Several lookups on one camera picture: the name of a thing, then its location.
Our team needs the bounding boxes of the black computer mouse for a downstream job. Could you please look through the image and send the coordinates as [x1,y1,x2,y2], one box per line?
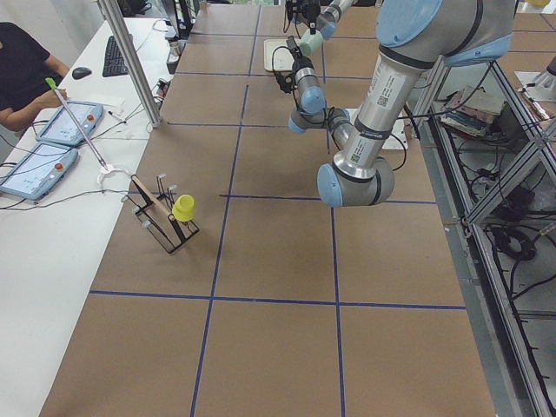
[71,67,92,80]

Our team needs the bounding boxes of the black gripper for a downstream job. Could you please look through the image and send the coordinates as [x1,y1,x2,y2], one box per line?
[304,12,320,35]
[291,47,309,65]

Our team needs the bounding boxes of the yellow plastic cup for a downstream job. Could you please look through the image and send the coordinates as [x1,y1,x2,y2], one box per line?
[172,195,195,222]

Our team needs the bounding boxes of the long pink grabber stick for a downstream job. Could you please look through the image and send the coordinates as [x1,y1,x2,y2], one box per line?
[45,77,132,189]

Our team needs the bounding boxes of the black keyboard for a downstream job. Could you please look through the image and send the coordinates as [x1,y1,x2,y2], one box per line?
[102,36,128,77]

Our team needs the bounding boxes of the lower teach pendant tablet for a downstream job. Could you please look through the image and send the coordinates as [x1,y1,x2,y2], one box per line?
[1,142,78,201]

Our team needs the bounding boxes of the upper teach pendant tablet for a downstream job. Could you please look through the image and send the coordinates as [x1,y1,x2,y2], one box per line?
[36,101,104,146]

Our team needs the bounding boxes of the teach pendant tablet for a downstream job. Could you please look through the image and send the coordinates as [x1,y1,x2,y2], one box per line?
[36,101,104,146]
[1,142,78,201]

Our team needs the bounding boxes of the aluminium frame post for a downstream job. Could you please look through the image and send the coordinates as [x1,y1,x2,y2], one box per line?
[98,0,162,128]

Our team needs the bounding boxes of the light green plastic cup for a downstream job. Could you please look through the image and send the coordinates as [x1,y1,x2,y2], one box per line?
[297,29,324,56]

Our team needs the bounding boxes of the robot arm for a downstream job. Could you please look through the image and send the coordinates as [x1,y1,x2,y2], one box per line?
[288,1,514,208]
[301,0,382,40]

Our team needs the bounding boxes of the stack of books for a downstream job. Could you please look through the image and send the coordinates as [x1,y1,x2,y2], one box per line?
[440,86,506,137]

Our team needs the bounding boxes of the cream bear print tray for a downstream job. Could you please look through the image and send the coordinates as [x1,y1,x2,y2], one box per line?
[263,39,294,73]

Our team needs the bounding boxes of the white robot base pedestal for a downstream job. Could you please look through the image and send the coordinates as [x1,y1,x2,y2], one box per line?
[382,120,408,150]

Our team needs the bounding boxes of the black wire cup rack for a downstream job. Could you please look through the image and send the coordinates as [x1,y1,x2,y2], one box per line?
[122,174,200,255]

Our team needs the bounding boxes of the person in black shirt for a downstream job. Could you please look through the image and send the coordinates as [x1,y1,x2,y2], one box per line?
[1,22,70,132]

